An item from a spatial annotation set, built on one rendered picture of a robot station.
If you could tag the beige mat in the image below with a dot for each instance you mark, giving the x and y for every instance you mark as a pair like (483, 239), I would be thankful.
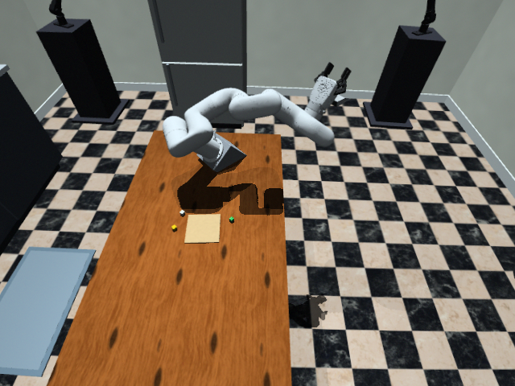
(203, 229)

